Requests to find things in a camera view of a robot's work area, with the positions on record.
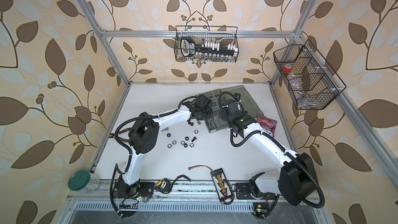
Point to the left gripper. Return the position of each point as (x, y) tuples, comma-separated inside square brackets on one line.
[(210, 107)]

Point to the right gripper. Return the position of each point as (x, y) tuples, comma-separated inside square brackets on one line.
[(222, 114)]

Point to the grey compartment organizer box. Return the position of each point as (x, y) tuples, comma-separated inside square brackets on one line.
[(246, 105)]

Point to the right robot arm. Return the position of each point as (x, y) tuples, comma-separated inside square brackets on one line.
[(297, 180)]

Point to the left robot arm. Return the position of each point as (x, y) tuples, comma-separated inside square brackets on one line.
[(139, 136)]

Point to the pink candy bag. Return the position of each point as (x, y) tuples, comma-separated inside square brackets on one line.
[(267, 124)]

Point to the socket set holder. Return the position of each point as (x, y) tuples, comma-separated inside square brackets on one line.
[(189, 48)]

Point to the red cap bottle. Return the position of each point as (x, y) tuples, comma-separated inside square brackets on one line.
[(287, 68)]

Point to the black charger board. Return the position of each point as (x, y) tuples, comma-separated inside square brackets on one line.
[(223, 188)]

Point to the yellow black tape measure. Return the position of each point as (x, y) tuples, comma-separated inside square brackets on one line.
[(163, 186)]

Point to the green lid jar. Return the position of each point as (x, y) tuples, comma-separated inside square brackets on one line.
[(83, 181)]

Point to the center wire basket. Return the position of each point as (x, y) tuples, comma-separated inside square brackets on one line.
[(224, 35)]

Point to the wire basket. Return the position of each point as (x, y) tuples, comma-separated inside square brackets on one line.
[(313, 83), (224, 35)]

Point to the right wire basket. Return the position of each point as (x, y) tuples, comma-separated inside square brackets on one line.
[(313, 83)]

